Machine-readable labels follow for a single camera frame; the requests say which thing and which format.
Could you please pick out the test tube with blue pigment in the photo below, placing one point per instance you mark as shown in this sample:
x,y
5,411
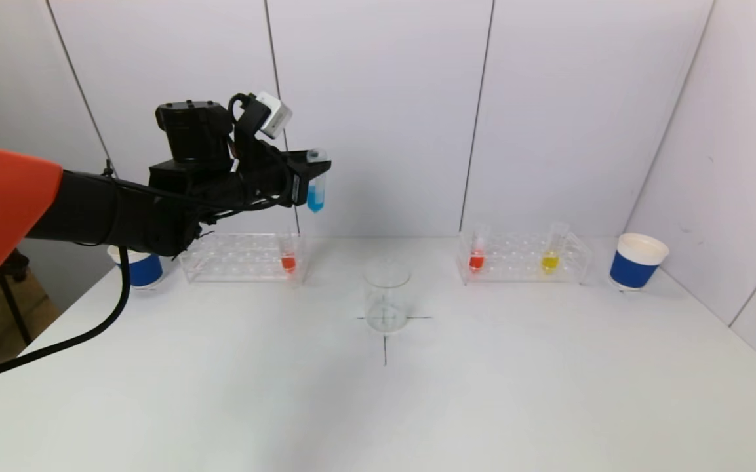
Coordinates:
x,y
316,195

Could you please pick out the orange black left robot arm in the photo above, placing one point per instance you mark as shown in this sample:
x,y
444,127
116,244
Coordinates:
x,y
4,196

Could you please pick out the blue white paper cup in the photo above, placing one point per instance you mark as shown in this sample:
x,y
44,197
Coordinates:
x,y
633,270
143,270

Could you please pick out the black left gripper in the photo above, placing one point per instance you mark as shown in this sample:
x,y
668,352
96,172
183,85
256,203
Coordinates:
x,y
299,181

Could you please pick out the black stand with legs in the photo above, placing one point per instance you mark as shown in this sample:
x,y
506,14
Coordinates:
x,y
14,295

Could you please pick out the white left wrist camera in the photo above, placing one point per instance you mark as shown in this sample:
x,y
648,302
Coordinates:
x,y
274,117

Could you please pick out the test tube with yellow pigment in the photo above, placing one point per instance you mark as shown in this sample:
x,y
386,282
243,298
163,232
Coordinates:
x,y
549,263

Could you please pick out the clear acrylic test tube rack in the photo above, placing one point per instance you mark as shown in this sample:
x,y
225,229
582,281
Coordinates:
x,y
240,265
515,262

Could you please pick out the test tube with red pigment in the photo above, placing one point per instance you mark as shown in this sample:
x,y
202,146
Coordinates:
x,y
476,262
288,263

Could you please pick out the clear glass beaker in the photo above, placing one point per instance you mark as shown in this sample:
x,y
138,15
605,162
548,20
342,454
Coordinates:
x,y
386,301

